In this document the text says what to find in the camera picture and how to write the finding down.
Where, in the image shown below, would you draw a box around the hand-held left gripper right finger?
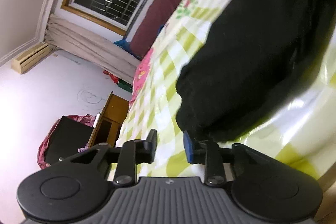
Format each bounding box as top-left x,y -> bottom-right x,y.
183,130 -> 279,186

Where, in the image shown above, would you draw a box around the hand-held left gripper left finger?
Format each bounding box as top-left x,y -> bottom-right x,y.
59,129 -> 158,186

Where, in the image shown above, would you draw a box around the black pants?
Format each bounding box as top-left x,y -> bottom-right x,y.
175,0 -> 336,143

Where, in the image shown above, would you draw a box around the wooden nightstand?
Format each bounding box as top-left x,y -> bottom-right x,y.
88,91 -> 130,148

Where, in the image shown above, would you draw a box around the green box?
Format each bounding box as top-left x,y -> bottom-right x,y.
117,79 -> 134,93

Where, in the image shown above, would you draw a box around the green white checked bed sheet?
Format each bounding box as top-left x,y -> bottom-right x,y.
115,0 -> 336,188

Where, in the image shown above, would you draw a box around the red bag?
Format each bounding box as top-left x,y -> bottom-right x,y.
103,70 -> 121,84

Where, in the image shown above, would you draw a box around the blue plastic bag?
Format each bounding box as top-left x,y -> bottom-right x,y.
113,39 -> 142,59

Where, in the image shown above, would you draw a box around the black box with pink cloth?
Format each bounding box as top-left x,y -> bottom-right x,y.
37,114 -> 99,169

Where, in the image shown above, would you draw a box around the maroon headboard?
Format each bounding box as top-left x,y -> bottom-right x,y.
130,0 -> 201,58

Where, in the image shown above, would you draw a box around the beige curtain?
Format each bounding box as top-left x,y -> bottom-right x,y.
46,14 -> 141,85

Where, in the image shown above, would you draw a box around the beige air conditioner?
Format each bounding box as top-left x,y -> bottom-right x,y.
12,42 -> 53,74

